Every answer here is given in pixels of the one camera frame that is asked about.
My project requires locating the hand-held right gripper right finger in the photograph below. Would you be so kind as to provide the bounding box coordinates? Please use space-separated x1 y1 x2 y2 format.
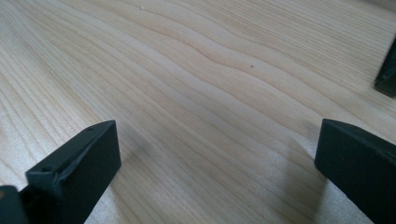
314 118 396 224

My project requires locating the black shelf with metal legs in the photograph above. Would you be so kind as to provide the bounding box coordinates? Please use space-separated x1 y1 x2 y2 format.
374 36 396 99

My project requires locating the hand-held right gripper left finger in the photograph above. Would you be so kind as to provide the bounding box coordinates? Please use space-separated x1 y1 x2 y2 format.
19 119 122 224

